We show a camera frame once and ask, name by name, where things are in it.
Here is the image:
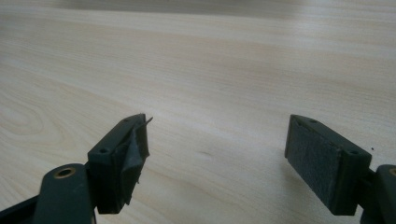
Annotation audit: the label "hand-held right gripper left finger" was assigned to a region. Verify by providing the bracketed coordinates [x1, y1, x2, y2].
[87, 113, 154, 216]

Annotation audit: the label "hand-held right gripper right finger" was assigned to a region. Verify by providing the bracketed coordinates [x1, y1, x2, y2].
[284, 114, 373, 217]

